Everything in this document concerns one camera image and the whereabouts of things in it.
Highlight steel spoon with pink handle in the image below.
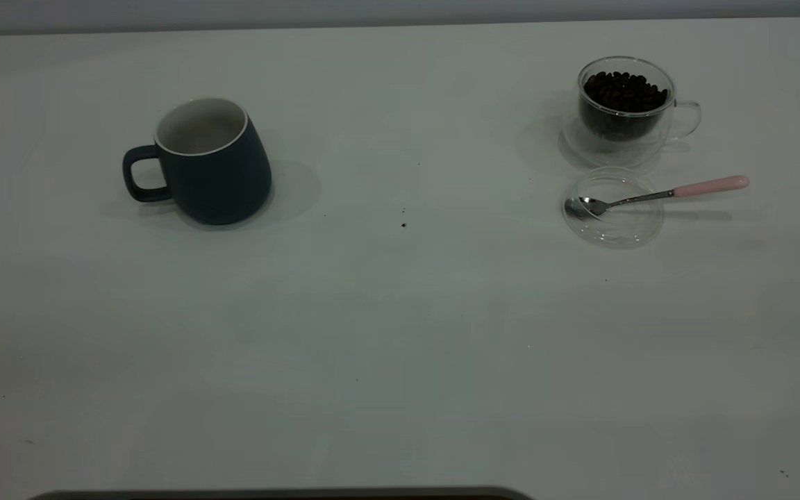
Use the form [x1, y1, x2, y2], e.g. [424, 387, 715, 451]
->
[565, 175, 750, 220]

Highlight clear double-wall glass cup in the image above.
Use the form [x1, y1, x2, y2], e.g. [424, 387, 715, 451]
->
[563, 56, 703, 168]

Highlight dark blue-grey ceramic mug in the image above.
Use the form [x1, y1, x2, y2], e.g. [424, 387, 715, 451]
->
[122, 97, 273, 226]

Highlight heap of coffee beans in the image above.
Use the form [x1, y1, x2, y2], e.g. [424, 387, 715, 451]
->
[583, 71, 669, 140]

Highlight clear round glass lid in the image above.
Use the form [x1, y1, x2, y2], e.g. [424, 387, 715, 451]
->
[562, 167, 665, 249]

